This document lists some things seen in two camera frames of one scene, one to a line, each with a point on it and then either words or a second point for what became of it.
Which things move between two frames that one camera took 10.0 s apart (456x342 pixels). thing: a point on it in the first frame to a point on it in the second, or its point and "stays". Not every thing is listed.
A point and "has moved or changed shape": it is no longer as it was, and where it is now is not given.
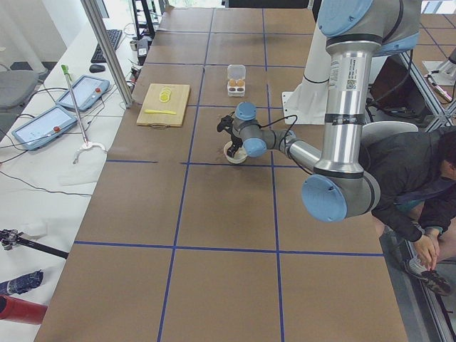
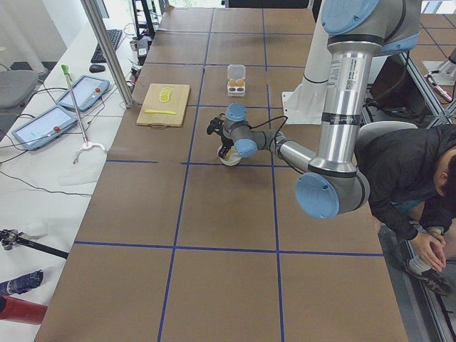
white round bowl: (240, 155) has moved or changed shape
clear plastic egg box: (236, 80) stays
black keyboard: (97, 56) stays
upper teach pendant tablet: (87, 90) stays
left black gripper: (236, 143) to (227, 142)
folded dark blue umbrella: (23, 283) stays
